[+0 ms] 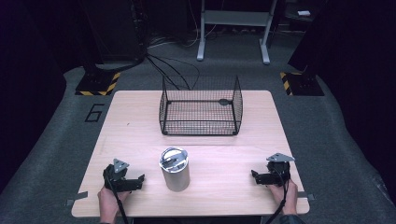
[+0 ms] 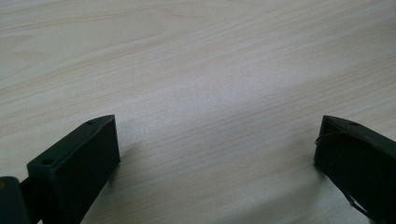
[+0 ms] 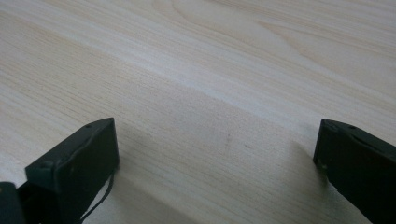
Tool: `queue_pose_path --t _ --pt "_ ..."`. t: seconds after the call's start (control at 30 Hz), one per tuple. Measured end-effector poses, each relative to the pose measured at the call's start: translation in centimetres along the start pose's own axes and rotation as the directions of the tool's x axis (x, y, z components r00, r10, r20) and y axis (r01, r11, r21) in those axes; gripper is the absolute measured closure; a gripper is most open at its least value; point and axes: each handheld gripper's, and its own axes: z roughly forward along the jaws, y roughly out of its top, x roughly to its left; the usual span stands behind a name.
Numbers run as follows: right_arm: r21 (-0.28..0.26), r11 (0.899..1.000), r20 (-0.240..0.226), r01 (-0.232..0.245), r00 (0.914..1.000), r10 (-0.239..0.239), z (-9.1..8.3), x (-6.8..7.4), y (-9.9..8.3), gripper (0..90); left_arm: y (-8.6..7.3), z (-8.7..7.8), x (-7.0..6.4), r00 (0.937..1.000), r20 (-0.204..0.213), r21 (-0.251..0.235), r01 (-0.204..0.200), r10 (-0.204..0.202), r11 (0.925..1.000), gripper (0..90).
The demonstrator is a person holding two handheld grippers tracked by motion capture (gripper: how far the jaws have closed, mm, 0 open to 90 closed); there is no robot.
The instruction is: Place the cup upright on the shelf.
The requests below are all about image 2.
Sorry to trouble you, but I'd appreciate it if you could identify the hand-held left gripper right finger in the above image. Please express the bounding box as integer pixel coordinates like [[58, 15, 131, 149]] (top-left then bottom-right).
[[313, 115, 396, 224]]

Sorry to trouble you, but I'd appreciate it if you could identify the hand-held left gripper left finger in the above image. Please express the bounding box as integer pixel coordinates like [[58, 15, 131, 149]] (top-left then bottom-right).
[[19, 114, 121, 224]]

